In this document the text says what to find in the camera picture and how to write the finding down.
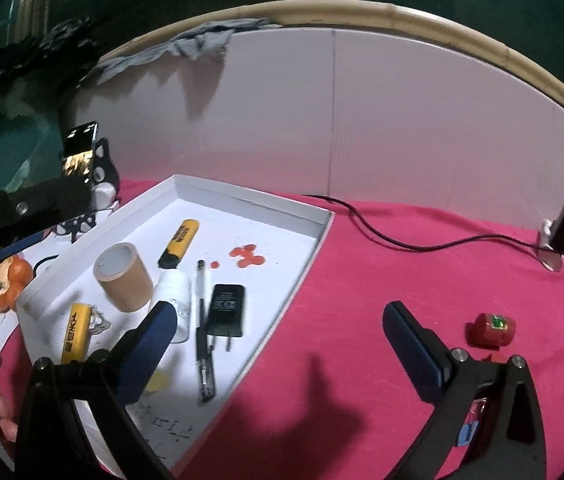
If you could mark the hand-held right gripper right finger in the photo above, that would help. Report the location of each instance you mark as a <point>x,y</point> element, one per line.
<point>411,350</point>

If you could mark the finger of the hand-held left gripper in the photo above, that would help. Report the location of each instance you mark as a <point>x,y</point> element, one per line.
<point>47,205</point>

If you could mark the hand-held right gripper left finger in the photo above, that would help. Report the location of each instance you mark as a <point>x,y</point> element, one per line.
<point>147,355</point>

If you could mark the brown tape roll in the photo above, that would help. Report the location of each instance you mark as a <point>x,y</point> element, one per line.
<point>129,285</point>

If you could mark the black plug charger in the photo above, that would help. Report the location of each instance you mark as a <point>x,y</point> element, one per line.
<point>226,310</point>

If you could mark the white shallow box tray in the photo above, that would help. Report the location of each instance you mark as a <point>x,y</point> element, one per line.
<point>272,240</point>

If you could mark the silver ornate clip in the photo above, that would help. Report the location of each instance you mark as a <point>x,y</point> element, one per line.
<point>101,320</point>

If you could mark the black smartphone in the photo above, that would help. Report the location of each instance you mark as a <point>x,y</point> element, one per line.
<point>81,152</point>

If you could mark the orange figurine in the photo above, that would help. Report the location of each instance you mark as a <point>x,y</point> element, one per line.
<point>12,280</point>

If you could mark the red table cloth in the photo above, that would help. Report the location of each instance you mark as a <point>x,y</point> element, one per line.
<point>351,320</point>

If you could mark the white plastic bottle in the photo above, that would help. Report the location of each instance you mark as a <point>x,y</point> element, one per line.
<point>174,287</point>

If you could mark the yellow battery pack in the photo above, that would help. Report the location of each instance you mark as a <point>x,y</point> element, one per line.
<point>76,332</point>

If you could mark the black pen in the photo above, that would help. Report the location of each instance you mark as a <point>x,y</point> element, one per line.
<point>202,300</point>

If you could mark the small red cylinder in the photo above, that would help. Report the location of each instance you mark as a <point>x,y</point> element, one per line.
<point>489,332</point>

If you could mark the red blue small packet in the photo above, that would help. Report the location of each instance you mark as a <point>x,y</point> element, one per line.
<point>469,432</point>

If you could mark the yellow black highlighter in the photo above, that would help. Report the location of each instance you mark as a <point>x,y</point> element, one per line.
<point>179,242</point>

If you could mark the black knit cloth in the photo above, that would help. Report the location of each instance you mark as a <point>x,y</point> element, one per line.
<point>22,50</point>

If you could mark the grey cloth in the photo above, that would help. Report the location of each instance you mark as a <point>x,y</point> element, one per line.
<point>197,42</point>

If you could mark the white backdrop board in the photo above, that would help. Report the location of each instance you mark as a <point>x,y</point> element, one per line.
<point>361,120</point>

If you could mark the beige bamboo rail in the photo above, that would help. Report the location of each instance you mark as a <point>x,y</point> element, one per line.
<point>411,15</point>

